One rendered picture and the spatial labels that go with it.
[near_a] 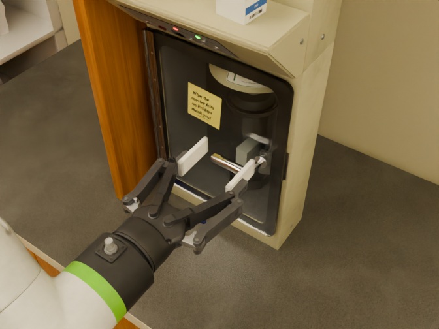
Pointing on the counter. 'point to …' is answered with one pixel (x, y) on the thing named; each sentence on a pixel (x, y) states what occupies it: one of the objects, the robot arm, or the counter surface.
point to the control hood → (238, 30)
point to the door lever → (236, 163)
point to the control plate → (180, 31)
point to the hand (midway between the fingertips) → (219, 164)
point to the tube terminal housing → (331, 11)
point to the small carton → (240, 10)
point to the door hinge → (149, 78)
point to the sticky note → (204, 105)
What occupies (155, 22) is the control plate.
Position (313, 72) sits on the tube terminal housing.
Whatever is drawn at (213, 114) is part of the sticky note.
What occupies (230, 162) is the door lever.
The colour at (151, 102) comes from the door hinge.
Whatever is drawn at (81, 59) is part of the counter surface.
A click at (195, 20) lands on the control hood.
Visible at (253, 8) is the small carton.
